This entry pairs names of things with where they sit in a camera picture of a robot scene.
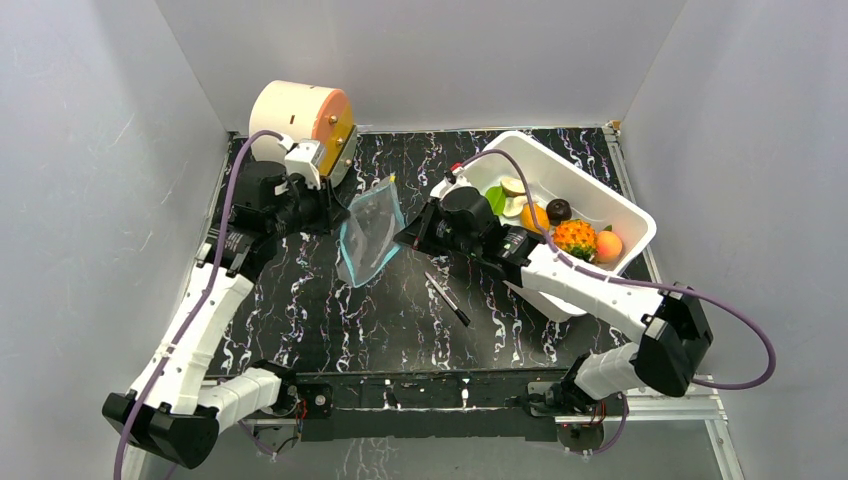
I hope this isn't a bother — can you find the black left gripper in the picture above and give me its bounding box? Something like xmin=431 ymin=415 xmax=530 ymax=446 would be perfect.
xmin=269 ymin=173 xmax=350 ymax=241

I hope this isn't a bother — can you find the clear blue zip top bag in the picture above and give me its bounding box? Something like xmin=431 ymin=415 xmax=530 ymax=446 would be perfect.
xmin=336 ymin=174 xmax=406 ymax=288

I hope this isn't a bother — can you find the orange toy pineapple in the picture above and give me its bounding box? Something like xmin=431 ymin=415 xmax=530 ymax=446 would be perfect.
xmin=553 ymin=219 xmax=597 ymax=262

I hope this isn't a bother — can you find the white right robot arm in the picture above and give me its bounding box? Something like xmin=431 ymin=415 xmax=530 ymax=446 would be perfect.
xmin=394 ymin=187 xmax=713 ymax=417

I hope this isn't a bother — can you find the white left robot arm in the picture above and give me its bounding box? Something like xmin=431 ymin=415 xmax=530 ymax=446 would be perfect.
xmin=102 ymin=161 xmax=349 ymax=469

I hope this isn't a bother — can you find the green toy leaf vegetable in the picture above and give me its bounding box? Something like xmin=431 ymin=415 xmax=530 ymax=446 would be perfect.
xmin=484 ymin=185 xmax=507 ymax=216

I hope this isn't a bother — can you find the black and silver pen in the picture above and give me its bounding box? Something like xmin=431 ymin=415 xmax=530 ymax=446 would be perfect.
xmin=424 ymin=272 xmax=471 ymax=328

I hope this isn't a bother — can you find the toy mushroom slice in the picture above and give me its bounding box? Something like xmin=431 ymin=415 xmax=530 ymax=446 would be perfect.
xmin=499 ymin=177 xmax=526 ymax=197

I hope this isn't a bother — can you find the cream cylindrical container orange lid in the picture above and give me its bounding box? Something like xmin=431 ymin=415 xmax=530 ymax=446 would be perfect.
xmin=248 ymin=80 xmax=358 ymax=187

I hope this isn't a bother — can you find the toy orange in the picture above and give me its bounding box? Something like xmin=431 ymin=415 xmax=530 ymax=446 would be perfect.
xmin=519 ymin=203 xmax=551 ymax=234

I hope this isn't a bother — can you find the dark brown toy fruit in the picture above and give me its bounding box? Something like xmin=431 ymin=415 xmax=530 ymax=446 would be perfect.
xmin=545 ymin=198 xmax=573 ymax=226

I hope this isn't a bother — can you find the white plastic bin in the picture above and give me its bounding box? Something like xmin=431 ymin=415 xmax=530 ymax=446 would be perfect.
xmin=457 ymin=131 xmax=657 ymax=322

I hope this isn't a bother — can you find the toy peach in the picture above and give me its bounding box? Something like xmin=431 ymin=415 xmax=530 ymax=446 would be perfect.
xmin=593 ymin=226 xmax=624 ymax=264

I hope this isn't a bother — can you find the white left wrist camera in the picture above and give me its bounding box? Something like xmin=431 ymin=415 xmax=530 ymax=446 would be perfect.
xmin=283 ymin=139 xmax=326 ymax=189

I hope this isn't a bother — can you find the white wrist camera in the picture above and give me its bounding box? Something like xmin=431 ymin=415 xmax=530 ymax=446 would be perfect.
xmin=430 ymin=168 xmax=465 ymax=199
xmin=283 ymin=139 xmax=326 ymax=189

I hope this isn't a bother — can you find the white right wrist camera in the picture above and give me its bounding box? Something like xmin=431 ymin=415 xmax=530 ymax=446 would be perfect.
xmin=430 ymin=168 xmax=465 ymax=199

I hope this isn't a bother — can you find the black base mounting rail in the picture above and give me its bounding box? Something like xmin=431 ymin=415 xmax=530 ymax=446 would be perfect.
xmin=251 ymin=367 xmax=664 ymax=458

